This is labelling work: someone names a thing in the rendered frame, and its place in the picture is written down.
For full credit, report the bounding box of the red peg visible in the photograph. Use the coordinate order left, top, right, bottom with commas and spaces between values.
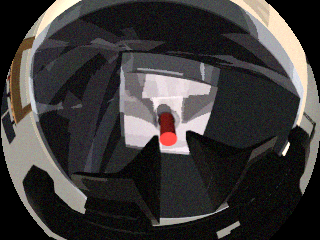
159, 113, 176, 147

